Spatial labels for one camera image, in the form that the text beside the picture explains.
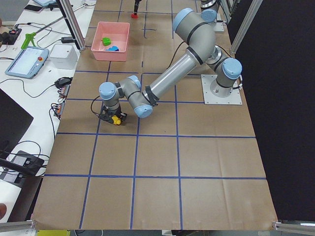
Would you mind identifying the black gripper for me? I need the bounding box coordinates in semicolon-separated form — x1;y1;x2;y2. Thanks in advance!
99;105;127;123

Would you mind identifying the yellow toy block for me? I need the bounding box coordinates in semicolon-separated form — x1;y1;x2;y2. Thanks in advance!
111;115;122;125

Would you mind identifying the green toy block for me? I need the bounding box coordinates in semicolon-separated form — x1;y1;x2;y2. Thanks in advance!
102;37;111;46

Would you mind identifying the blue toy block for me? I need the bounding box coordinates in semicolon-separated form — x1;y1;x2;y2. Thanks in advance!
106;46;120;52

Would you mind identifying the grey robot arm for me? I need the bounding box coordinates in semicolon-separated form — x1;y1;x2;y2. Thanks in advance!
131;0;221;18
97;8;242;125

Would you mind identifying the pink plastic box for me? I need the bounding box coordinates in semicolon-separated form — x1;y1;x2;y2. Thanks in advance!
91;22;130;61

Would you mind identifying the white power box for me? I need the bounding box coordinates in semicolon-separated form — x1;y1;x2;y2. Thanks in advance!
49;44;78;69

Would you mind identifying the black power brick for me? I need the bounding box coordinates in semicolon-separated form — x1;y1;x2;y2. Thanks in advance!
61;36;75;44

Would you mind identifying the black laptop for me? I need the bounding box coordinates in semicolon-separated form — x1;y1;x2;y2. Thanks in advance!
0;89;33;158

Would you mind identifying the teach pendant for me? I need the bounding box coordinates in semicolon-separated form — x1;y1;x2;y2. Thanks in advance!
5;46;49;79

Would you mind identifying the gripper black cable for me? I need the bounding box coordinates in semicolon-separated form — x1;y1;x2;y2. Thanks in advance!
90;94;105;120

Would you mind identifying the aluminium frame post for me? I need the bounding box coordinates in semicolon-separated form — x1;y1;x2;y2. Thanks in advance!
56;0;86;51

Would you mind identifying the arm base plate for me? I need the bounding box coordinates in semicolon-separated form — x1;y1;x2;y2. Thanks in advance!
212;13;225;33
200;74;243;106

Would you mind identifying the green handled tool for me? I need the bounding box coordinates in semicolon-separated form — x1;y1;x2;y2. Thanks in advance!
21;32;36;50

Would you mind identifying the left side frame post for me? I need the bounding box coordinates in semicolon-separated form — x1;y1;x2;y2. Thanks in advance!
230;0;263;55

